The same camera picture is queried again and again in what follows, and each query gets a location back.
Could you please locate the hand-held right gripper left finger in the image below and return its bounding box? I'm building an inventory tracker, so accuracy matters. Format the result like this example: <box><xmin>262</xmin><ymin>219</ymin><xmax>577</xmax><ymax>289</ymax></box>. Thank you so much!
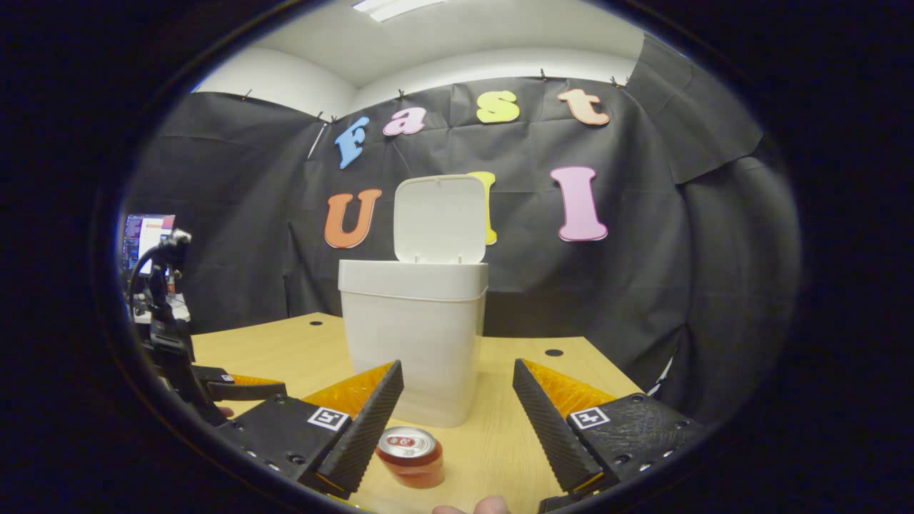
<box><xmin>214</xmin><ymin>360</ymin><xmax>405</xmax><ymax>500</ymax></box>

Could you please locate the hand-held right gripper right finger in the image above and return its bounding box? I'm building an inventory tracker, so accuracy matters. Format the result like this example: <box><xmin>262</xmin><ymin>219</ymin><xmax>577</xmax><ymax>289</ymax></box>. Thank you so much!
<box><xmin>513</xmin><ymin>358</ymin><xmax>705</xmax><ymax>513</ymax></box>

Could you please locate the red pop can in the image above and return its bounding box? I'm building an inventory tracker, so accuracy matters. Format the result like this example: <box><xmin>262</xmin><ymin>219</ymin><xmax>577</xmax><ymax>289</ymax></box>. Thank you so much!
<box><xmin>376</xmin><ymin>426</ymin><xmax>445</xmax><ymax>490</ymax></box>

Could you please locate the white desktop garbage bin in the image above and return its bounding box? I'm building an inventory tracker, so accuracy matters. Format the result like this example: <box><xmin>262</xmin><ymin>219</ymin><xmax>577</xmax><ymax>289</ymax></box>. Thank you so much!
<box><xmin>338</xmin><ymin>174</ymin><xmax>490</xmax><ymax>429</ymax></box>

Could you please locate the wooden desktop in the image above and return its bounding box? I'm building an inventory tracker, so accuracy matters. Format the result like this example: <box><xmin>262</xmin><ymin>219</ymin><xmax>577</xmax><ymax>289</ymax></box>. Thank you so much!
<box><xmin>189</xmin><ymin>312</ymin><xmax>643</xmax><ymax>514</ymax></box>

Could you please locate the white side table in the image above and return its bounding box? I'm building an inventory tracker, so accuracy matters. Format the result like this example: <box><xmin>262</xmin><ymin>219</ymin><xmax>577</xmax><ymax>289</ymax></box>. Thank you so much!
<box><xmin>136</xmin><ymin>291</ymin><xmax>192</xmax><ymax>323</ymax></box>

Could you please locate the computer monitor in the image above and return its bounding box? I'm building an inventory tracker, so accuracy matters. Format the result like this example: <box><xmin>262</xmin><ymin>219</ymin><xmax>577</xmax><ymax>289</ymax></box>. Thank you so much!
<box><xmin>121</xmin><ymin>213</ymin><xmax>177</xmax><ymax>276</ymax></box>

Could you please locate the black backdrop cloth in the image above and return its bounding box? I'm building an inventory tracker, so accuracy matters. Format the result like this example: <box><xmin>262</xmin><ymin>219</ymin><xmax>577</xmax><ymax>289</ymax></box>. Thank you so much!
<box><xmin>118</xmin><ymin>32</ymin><xmax>804</xmax><ymax>429</ymax></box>

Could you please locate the long ceiling light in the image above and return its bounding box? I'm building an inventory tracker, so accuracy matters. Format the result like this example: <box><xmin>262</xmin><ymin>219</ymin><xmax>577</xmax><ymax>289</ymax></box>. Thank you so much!
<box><xmin>351</xmin><ymin>0</ymin><xmax>447</xmax><ymax>22</ymax></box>

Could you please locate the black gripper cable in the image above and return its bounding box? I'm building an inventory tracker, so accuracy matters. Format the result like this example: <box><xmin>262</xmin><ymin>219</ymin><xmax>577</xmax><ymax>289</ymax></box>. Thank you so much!
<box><xmin>126</xmin><ymin>239</ymin><xmax>176</xmax><ymax>308</ymax></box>

